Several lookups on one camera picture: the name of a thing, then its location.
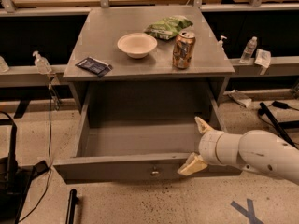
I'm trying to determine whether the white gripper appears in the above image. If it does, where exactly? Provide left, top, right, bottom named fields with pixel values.
left=178, top=117, right=224, bottom=176

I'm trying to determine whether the grey top drawer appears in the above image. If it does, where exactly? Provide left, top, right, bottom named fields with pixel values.
left=53, top=81, right=242, bottom=185

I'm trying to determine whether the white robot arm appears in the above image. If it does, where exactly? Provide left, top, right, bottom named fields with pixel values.
left=178, top=117, right=299, bottom=184

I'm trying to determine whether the grey drawer cabinet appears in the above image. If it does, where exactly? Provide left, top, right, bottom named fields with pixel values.
left=63, top=5, right=235, bottom=119

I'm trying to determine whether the crumpled white packet floor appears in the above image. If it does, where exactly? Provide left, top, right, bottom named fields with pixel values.
left=227, top=90, right=252, bottom=108

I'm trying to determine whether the black rod right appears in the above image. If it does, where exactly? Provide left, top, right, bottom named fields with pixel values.
left=258, top=102, right=299, bottom=147

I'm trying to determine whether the small white pump bottle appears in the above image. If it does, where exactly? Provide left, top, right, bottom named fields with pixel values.
left=218, top=35, right=227, bottom=51

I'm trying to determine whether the orange soda can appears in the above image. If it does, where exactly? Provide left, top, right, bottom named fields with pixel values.
left=173, top=30, right=196, bottom=69

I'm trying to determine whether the white wipe packet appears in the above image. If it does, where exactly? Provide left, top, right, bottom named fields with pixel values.
left=254, top=49, right=271, bottom=68

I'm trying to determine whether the clear water bottle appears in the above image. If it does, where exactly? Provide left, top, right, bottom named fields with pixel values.
left=240, top=36, right=257, bottom=63

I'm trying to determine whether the white bowl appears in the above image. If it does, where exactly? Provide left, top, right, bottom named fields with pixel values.
left=117, top=33, right=157, bottom=59

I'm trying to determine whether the green chip bag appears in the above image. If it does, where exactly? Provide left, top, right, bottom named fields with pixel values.
left=144, top=15, right=192, bottom=40

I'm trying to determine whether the dark blue snack packet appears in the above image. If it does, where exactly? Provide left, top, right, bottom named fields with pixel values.
left=76, top=57, right=113, bottom=77

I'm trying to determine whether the black bar on floor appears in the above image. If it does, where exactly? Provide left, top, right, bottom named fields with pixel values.
left=65, top=189, right=78, bottom=224

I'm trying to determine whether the clear pump bottle left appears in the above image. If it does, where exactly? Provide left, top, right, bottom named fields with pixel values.
left=33, top=51, right=52, bottom=75

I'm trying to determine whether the black stand base left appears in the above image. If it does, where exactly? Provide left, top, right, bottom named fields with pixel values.
left=0, top=112, right=50, bottom=224

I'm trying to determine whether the clear bottle far left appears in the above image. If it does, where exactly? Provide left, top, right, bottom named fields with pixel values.
left=0, top=56, right=9, bottom=73

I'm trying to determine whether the black cable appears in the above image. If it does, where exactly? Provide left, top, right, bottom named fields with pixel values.
left=18, top=83, right=54, bottom=224

